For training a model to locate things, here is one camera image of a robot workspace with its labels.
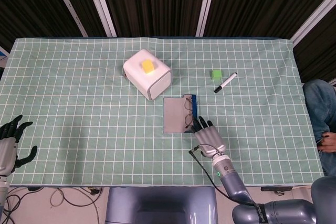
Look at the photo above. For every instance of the person's leg in jeans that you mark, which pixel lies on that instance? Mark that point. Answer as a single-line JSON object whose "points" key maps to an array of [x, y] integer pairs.
{"points": [[319, 103]]}

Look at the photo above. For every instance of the black white marker pen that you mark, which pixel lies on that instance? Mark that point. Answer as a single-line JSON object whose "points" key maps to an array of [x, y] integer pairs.
{"points": [[225, 83]]}

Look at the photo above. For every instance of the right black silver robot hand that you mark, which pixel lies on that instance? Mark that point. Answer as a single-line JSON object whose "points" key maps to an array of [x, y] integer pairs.
{"points": [[210, 140]]}

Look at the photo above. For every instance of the small black table bracket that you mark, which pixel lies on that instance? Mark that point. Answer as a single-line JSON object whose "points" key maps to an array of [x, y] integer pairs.
{"points": [[34, 189]]}

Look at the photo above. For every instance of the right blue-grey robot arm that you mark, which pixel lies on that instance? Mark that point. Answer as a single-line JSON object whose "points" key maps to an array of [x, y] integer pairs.
{"points": [[283, 211]]}

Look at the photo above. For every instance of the green cube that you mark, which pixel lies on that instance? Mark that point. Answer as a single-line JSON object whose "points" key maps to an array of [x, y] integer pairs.
{"points": [[216, 74]]}

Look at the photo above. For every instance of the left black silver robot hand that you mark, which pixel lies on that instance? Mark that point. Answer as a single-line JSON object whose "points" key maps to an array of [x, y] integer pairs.
{"points": [[7, 153]]}

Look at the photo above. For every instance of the white blue sign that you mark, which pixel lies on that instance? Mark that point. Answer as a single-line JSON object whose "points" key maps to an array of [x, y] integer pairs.
{"points": [[2, 56]]}

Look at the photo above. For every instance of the wide white frame post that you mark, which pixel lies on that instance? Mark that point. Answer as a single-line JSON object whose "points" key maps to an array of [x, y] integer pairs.
{"points": [[101, 3]]}

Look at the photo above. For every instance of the blue pencil case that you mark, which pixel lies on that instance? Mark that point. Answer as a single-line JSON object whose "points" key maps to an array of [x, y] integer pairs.
{"points": [[173, 115]]}

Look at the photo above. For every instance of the white toaster-shaped box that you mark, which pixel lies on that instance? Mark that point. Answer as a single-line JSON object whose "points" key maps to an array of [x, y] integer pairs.
{"points": [[136, 74]]}

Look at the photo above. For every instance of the person's hand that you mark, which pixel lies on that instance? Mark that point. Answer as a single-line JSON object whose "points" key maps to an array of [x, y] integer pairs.
{"points": [[329, 142]]}

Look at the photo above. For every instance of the thin white frame post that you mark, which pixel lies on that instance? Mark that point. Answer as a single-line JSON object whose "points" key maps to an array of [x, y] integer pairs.
{"points": [[68, 5]]}

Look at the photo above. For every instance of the long black table bracket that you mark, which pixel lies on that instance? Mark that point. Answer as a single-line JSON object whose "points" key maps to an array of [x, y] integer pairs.
{"points": [[275, 190]]}

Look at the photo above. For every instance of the yellow cube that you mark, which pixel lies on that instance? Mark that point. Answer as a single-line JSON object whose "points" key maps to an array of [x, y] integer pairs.
{"points": [[147, 66]]}

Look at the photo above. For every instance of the black floor plug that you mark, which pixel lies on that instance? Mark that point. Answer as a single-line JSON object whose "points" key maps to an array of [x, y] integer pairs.
{"points": [[94, 191]]}

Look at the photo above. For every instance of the black-framed eyeglasses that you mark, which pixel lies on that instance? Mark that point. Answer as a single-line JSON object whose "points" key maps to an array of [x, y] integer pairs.
{"points": [[188, 100]]}

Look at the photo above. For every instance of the blue-grey robot torso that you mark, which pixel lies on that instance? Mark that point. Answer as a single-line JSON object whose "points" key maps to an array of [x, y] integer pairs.
{"points": [[160, 205]]}

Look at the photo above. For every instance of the slanted white frame post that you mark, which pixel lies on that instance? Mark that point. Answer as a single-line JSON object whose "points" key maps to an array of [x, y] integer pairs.
{"points": [[315, 18]]}

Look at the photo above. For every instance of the green grid tablecloth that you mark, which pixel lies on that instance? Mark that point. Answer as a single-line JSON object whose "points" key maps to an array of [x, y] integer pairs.
{"points": [[92, 129]]}

